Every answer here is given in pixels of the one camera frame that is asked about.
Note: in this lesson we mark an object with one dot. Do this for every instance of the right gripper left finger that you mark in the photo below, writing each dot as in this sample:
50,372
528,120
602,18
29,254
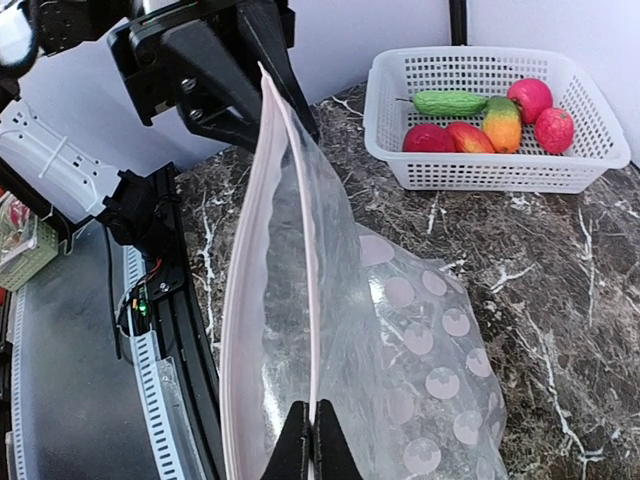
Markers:
290,458

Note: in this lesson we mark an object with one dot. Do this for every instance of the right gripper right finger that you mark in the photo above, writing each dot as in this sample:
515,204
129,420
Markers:
332,458

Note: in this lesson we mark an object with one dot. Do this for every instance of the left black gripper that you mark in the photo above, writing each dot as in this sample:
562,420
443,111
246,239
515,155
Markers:
205,58

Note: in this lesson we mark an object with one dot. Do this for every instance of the clear dotted zip top bag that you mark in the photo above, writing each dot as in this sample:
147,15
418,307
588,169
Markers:
319,307

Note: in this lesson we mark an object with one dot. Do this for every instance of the dark red toy fruit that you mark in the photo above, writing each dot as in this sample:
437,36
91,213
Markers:
428,138

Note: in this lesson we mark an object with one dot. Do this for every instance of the red orange toy mango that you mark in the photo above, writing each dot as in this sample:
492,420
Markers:
469,139

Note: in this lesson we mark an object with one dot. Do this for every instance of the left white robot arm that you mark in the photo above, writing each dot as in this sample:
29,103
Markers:
119,199

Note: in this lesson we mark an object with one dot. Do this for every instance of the white perforated plastic basket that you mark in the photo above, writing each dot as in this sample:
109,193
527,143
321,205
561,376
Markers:
397,75

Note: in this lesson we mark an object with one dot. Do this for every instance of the green toy cucumber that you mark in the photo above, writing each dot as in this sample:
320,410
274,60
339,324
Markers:
454,103

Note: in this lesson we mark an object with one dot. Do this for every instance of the green orange toy mango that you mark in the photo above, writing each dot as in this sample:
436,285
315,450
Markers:
502,125

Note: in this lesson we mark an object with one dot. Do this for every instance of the red toy apple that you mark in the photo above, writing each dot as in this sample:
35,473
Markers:
532,96

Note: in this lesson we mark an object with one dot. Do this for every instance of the green storage basket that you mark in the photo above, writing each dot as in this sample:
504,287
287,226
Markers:
28,244

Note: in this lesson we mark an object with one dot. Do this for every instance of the red toy orange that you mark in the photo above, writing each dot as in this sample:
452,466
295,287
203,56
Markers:
554,130

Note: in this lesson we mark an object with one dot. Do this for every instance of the white slotted cable duct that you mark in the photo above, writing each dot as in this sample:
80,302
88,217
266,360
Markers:
83,405

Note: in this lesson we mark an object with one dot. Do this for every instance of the black front frame rail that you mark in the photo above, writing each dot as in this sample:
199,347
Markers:
177,318

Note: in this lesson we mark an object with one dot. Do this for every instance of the left black frame post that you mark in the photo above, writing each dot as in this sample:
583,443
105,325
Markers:
458,22

